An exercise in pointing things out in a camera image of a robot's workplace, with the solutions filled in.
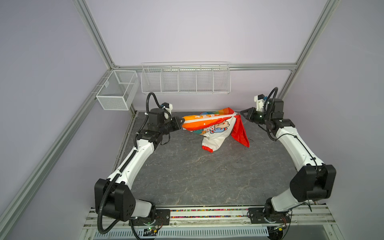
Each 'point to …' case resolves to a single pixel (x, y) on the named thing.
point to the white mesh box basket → (119, 89)
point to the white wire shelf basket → (183, 78)
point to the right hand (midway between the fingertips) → (241, 112)
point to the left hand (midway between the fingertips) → (185, 121)
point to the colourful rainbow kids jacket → (216, 126)
